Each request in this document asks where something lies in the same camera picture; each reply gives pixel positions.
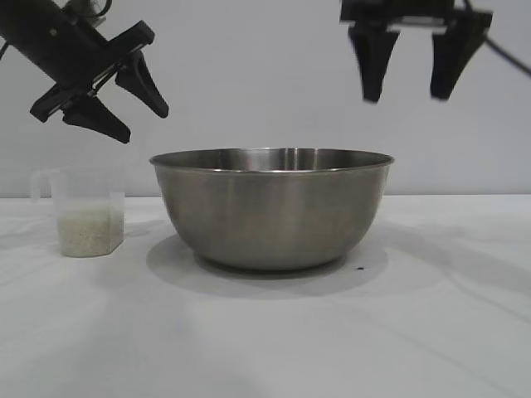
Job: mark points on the translucent plastic measuring cup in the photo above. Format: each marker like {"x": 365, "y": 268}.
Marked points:
{"x": 83, "y": 188}

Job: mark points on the white uncooked rice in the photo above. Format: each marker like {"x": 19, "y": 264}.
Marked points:
{"x": 89, "y": 232}

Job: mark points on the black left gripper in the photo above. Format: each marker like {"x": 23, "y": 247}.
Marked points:
{"x": 62, "y": 41}

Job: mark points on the stainless steel mixing bowl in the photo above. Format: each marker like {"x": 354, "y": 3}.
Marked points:
{"x": 269, "y": 211}

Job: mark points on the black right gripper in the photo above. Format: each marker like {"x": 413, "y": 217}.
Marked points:
{"x": 398, "y": 12}

